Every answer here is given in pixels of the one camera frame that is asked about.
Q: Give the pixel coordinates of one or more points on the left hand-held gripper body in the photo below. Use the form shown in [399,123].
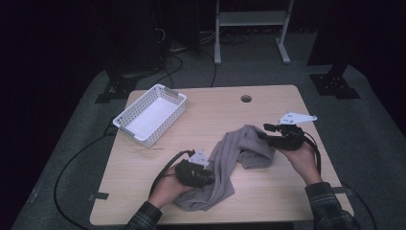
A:
[190,174]

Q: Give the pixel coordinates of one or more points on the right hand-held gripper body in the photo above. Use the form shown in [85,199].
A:
[288,137]

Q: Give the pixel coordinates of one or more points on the grey pants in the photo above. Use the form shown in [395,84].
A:
[230,150]

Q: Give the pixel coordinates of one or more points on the person's right hand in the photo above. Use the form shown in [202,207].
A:
[301,159]

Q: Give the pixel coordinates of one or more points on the person's left hand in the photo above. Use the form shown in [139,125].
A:
[169,190]

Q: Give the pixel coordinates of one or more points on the white plastic basket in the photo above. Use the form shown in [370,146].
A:
[150,118]

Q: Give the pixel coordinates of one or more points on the black stand base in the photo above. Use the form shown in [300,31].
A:
[116,87]
[333,84]

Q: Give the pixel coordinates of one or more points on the grey tape strip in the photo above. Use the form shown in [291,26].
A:
[99,196]
[341,190]

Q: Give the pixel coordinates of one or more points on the white metal stand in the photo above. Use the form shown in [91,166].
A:
[250,18]

